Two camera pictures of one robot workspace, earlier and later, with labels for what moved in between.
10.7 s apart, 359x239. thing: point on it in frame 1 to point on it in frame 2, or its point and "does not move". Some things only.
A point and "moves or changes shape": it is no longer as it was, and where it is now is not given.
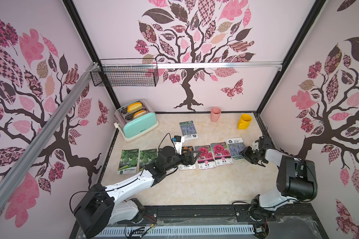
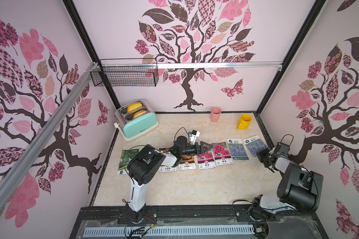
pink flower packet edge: [221, 153] does not move
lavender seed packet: [188, 130] moves or changes shape
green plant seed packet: [128, 162] does not move
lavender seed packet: [235, 145] does not move
